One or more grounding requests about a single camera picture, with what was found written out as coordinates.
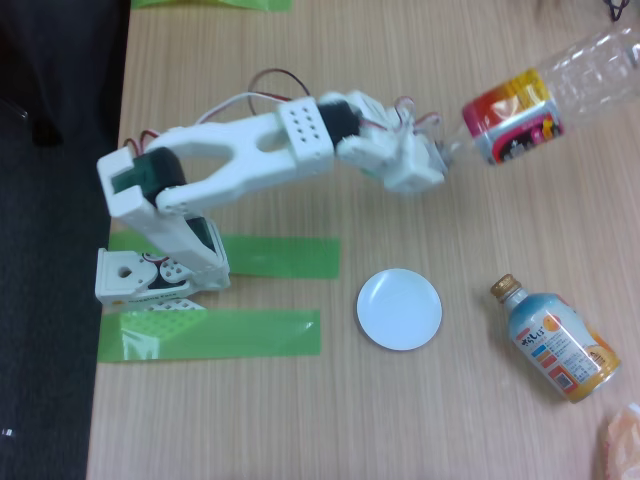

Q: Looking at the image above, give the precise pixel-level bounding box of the clear plastic bottle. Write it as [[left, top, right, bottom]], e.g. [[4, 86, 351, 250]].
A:
[[444, 27, 640, 167]]

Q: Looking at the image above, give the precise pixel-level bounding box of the orange drink bottle can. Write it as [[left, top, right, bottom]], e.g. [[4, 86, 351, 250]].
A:
[[488, 273, 623, 405]]

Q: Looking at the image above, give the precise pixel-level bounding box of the white round plate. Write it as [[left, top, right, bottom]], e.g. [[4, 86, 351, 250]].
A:
[[356, 268, 444, 352]]

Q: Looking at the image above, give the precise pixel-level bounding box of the green tape strip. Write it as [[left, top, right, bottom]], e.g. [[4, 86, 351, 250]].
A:
[[97, 308, 322, 365], [108, 230, 342, 281]]

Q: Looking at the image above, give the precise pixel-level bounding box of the green plastic sheet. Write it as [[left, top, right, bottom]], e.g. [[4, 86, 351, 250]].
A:
[[130, 0, 294, 14]]

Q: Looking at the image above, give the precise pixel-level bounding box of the black cable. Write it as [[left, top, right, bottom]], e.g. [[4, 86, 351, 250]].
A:
[[602, 0, 632, 22]]

